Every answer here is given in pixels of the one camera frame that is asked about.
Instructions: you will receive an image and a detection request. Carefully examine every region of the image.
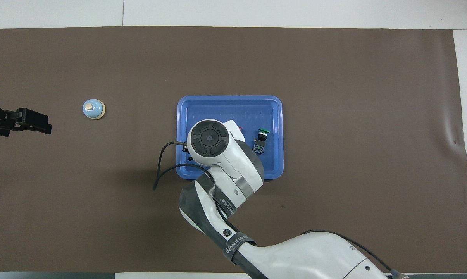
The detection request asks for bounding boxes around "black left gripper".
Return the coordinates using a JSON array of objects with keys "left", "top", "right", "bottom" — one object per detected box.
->
[{"left": 0, "top": 95, "right": 52, "bottom": 137}]

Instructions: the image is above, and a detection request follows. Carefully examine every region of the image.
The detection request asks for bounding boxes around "green push button switch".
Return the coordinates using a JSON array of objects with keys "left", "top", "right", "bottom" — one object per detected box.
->
[{"left": 252, "top": 128, "right": 270, "bottom": 155}]

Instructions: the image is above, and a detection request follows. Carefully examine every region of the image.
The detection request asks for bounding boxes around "blue plastic tray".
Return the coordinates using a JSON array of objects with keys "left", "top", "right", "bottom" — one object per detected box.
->
[{"left": 176, "top": 95, "right": 284, "bottom": 181}]

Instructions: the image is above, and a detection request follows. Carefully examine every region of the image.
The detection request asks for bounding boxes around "light blue call bell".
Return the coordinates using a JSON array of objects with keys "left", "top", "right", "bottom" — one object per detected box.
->
[{"left": 82, "top": 99, "right": 106, "bottom": 120}]

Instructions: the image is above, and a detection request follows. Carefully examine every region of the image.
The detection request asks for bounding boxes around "brown table mat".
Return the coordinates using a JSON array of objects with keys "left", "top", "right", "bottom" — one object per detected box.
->
[{"left": 0, "top": 26, "right": 467, "bottom": 274}]

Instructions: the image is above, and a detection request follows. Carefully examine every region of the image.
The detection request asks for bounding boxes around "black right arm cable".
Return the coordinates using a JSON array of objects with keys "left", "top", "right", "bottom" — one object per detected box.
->
[{"left": 153, "top": 141, "right": 409, "bottom": 279}]

